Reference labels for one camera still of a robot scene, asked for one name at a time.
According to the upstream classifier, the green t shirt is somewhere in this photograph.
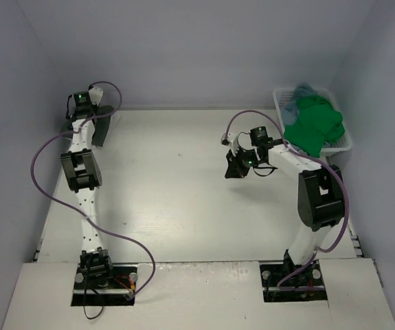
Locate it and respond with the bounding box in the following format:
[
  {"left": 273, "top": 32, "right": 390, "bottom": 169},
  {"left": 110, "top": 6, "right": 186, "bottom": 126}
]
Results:
[{"left": 284, "top": 95, "right": 345, "bottom": 157}]

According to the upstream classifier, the white t shirt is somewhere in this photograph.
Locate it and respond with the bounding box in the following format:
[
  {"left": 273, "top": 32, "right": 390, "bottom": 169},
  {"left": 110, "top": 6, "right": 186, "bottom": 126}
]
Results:
[{"left": 110, "top": 112, "right": 121, "bottom": 126}]

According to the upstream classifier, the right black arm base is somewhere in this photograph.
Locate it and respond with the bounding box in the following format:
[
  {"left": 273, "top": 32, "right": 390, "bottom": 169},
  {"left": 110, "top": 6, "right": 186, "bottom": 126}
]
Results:
[{"left": 260, "top": 261, "right": 328, "bottom": 303}]

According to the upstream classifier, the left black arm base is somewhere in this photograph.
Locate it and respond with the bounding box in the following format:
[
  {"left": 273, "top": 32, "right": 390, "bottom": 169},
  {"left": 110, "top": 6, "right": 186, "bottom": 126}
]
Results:
[{"left": 71, "top": 265, "right": 138, "bottom": 320}]

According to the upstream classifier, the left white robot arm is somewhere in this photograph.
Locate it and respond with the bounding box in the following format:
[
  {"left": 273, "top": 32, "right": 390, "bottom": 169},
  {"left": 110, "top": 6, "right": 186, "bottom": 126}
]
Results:
[{"left": 60, "top": 87, "right": 115, "bottom": 289}]

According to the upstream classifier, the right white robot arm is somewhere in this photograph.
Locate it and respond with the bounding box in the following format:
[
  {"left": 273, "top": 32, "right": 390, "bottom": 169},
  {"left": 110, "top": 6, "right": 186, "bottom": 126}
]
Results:
[{"left": 221, "top": 126, "right": 349, "bottom": 289}]

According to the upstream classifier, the teal cloth in basket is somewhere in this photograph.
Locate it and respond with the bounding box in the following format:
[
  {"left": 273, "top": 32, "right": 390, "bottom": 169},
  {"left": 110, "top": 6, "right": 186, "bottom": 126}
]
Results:
[{"left": 283, "top": 83, "right": 318, "bottom": 127}]

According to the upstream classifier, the white plastic basket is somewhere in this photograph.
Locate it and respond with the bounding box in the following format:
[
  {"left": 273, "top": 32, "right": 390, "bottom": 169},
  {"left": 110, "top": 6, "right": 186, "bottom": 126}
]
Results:
[{"left": 272, "top": 86, "right": 352, "bottom": 157}]

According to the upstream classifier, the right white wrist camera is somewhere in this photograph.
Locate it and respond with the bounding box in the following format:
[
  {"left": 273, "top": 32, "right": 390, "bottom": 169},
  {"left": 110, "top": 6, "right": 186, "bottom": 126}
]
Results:
[{"left": 221, "top": 133, "right": 242, "bottom": 156}]

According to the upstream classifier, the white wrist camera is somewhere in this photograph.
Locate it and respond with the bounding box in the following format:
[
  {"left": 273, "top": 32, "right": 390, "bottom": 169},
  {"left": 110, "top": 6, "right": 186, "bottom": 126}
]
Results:
[
  {"left": 88, "top": 86, "right": 104, "bottom": 107},
  {"left": 221, "top": 133, "right": 242, "bottom": 156}
]

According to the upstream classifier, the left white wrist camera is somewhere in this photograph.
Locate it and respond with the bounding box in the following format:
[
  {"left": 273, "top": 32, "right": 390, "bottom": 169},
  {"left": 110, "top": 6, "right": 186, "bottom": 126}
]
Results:
[{"left": 88, "top": 86, "right": 104, "bottom": 107}]

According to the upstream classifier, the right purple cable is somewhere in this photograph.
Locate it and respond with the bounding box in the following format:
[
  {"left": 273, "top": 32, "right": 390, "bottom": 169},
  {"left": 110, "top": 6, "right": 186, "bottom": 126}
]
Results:
[{"left": 225, "top": 109, "right": 351, "bottom": 292}]

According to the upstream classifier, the purple cable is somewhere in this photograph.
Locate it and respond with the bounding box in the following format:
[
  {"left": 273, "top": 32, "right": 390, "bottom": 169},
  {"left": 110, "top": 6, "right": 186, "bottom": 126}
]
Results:
[
  {"left": 225, "top": 109, "right": 351, "bottom": 292},
  {"left": 31, "top": 81, "right": 157, "bottom": 300}
]

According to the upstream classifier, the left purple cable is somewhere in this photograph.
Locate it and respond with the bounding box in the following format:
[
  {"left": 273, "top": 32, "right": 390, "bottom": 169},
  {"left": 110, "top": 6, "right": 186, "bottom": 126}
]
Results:
[{"left": 31, "top": 81, "right": 157, "bottom": 300}]

